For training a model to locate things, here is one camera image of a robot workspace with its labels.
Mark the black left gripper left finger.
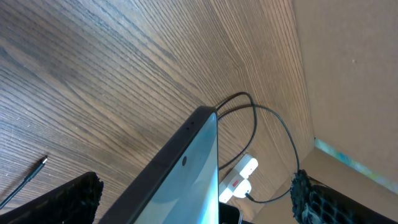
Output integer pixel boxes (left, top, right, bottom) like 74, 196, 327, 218
1, 172, 104, 224

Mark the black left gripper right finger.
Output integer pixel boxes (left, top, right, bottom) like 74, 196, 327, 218
290, 169, 397, 224

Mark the blue Galaxy smartphone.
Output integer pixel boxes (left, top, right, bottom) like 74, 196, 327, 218
100, 106, 220, 224

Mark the white charger plug adapter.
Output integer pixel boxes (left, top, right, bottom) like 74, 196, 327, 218
232, 179, 252, 198

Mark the white power strip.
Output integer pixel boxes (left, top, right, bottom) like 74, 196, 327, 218
219, 154, 259, 203

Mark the black charging cable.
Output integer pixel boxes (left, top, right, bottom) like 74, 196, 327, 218
0, 91, 301, 210

